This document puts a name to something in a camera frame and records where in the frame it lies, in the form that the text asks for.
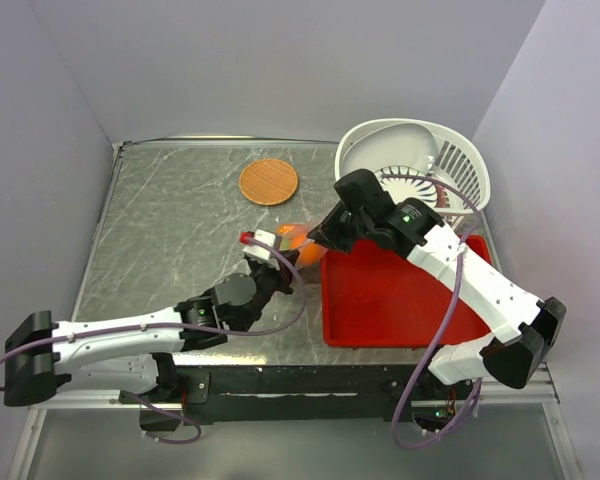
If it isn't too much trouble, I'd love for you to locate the orange fruit toy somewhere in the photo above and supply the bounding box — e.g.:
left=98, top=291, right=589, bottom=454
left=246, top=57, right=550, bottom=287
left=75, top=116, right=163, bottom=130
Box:
left=295, top=240, right=327, bottom=269

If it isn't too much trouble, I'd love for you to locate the clear zip top bag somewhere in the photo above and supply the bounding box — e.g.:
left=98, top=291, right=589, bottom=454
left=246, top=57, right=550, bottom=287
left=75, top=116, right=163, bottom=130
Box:
left=274, top=221, right=327, bottom=285

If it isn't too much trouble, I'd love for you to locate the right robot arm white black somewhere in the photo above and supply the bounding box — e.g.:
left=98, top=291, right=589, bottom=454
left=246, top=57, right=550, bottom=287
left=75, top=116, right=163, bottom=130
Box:
left=308, top=169, right=566, bottom=399

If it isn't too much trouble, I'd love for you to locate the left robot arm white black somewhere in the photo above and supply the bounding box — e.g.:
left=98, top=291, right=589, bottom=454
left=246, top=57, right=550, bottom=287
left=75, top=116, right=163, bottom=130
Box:
left=3, top=261, right=298, bottom=407

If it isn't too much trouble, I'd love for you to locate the blue striped white plate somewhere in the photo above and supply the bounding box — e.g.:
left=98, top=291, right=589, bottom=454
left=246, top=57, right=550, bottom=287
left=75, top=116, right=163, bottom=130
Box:
left=375, top=165, right=438, bottom=207

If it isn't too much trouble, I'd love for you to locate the white oval plate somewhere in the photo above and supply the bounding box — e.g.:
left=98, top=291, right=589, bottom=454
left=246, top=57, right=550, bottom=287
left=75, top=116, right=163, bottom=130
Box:
left=337, top=122, right=438, bottom=178

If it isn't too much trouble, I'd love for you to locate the dark red plate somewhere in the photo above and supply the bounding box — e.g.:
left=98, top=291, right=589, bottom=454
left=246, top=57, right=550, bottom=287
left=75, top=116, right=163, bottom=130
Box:
left=431, top=175, right=449, bottom=208

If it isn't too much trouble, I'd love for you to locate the white plastic dish rack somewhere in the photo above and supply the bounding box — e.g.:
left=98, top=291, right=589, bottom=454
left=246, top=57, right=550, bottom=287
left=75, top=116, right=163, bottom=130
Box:
left=334, top=118, right=491, bottom=232

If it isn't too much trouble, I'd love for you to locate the red plastic tray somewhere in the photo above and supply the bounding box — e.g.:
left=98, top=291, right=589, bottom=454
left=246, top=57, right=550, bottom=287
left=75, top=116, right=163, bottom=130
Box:
left=318, top=233, right=496, bottom=350

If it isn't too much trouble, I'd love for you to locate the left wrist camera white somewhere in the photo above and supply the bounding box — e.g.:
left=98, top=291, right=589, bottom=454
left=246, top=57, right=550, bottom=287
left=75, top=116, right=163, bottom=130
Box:
left=239, top=229, right=282, bottom=269

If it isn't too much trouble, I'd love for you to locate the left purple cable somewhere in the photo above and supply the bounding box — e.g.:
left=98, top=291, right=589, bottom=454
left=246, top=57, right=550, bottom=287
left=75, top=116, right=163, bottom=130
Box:
left=0, top=238, right=311, bottom=446

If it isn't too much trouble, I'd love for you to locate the purple cable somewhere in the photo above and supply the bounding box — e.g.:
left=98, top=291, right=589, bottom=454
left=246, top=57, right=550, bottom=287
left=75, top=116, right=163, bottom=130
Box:
left=388, top=175, right=484, bottom=450
left=0, top=238, right=311, bottom=446

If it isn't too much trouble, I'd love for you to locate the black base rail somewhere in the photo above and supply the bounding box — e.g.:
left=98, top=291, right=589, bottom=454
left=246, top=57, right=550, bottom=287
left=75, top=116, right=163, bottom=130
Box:
left=114, top=363, right=474, bottom=426

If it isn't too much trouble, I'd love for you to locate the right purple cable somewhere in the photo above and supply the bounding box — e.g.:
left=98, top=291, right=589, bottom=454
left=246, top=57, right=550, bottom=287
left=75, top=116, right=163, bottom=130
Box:
left=388, top=175, right=484, bottom=450

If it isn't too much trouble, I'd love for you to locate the aluminium frame rail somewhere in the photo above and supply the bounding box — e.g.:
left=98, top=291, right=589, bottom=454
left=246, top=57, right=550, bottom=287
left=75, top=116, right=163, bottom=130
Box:
left=519, top=363, right=560, bottom=403

